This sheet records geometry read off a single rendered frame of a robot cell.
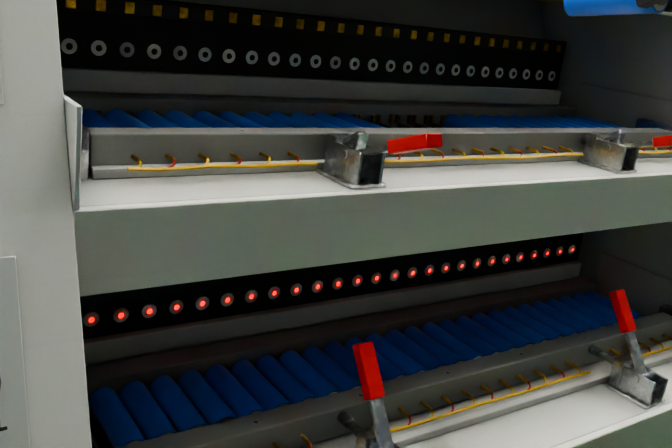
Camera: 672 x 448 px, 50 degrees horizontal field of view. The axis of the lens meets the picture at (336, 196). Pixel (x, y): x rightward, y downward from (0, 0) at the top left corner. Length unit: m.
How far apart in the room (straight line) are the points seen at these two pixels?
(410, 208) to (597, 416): 0.25
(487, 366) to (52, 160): 0.37
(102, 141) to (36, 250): 0.09
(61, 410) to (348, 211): 0.19
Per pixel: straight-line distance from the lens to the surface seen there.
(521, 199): 0.54
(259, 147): 0.46
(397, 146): 0.42
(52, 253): 0.36
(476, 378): 0.59
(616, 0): 0.49
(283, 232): 0.42
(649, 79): 0.83
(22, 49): 0.37
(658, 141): 0.62
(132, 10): 0.56
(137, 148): 0.43
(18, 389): 0.36
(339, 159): 0.46
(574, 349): 0.67
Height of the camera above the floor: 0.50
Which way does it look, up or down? 3 degrees up
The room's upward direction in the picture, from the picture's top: 6 degrees counter-clockwise
